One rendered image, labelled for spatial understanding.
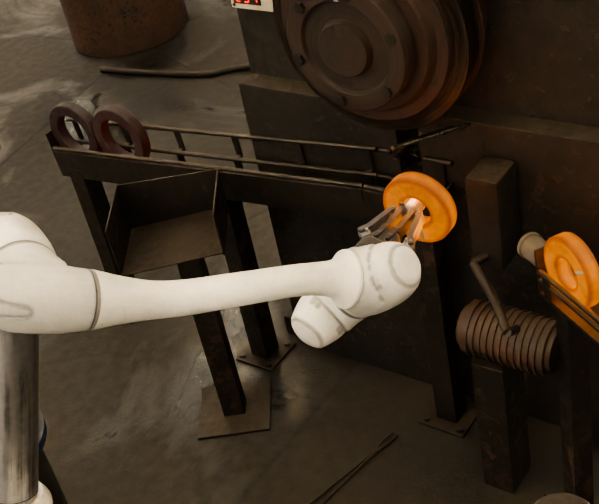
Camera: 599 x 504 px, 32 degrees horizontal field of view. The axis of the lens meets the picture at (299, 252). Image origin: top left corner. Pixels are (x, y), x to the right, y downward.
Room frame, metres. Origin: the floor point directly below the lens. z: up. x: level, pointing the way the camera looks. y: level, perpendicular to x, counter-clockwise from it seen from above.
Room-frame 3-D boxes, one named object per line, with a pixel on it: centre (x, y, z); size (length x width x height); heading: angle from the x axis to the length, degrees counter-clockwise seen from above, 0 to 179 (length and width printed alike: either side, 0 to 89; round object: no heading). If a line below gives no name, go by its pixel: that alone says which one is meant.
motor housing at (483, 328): (1.72, -0.41, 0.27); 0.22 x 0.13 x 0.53; 48
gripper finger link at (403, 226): (1.69, -0.21, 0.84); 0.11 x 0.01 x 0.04; 136
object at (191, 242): (2.20, 0.29, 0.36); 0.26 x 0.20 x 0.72; 83
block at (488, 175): (1.90, -0.44, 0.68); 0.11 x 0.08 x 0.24; 138
